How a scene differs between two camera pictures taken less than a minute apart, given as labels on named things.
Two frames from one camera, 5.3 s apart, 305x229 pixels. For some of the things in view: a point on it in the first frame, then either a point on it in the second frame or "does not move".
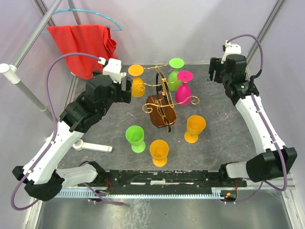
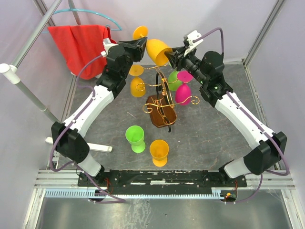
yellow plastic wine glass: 138,88 does not move
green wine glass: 135,135 does not move
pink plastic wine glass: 183,95 does not move
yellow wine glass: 159,150 does not move
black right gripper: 215,65 → 178,60
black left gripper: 126,95 → 137,47
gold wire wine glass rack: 162,112 does not move
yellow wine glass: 196,124 → 156,49
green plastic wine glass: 173,83 does not move
